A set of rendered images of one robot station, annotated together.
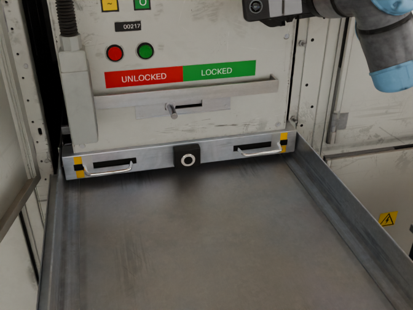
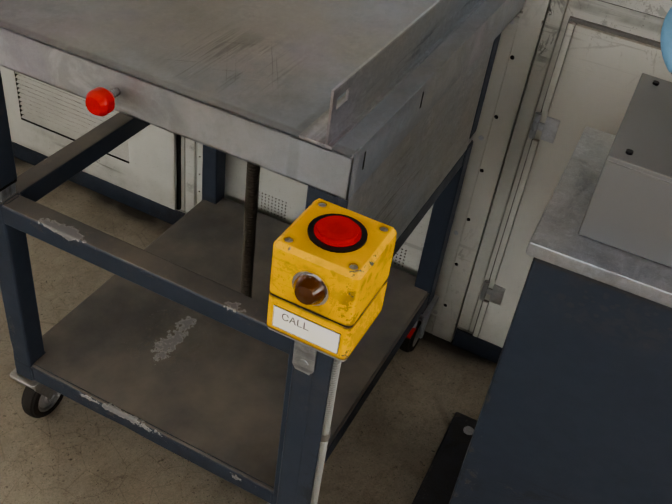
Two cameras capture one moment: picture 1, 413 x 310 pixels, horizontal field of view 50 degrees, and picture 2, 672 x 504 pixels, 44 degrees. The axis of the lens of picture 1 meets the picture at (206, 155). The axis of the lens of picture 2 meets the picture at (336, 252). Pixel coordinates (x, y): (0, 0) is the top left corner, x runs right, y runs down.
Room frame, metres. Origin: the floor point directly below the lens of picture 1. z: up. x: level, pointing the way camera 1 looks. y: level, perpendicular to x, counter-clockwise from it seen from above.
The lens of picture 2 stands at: (-0.26, -0.83, 1.32)
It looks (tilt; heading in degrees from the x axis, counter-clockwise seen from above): 39 degrees down; 35
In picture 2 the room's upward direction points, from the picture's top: 8 degrees clockwise
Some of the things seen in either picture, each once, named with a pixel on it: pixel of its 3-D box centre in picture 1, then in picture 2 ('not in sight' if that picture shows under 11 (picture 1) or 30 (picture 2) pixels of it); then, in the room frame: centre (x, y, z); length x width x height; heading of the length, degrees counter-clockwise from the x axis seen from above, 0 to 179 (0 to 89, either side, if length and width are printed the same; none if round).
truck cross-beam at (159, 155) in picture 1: (184, 149); not in sight; (0.90, 0.05, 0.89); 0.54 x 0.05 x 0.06; 104
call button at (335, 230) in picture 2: not in sight; (337, 235); (0.18, -0.51, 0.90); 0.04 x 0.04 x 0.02
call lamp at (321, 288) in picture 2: not in sight; (307, 292); (0.14, -0.53, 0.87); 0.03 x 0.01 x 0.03; 104
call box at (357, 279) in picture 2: not in sight; (330, 278); (0.18, -0.51, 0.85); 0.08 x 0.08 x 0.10; 14
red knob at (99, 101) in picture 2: not in sight; (105, 98); (0.25, -0.11, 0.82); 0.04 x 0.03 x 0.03; 14
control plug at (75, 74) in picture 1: (79, 93); not in sight; (0.77, 0.24, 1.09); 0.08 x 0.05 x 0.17; 14
